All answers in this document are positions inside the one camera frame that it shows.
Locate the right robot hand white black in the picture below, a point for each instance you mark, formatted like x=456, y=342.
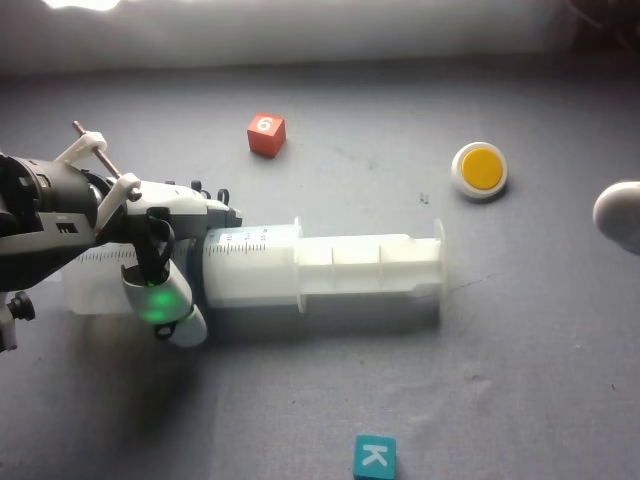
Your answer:
x=617, y=215

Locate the orange number block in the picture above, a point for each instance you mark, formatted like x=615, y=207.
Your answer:
x=265, y=137

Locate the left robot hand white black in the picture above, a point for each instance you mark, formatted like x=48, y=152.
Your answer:
x=170, y=295

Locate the teal letter K block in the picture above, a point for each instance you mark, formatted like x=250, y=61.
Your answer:
x=374, y=457

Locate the yellow button white base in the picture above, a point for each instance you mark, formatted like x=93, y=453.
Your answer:
x=481, y=169

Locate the large white plastic syringe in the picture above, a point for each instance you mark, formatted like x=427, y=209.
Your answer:
x=260, y=275

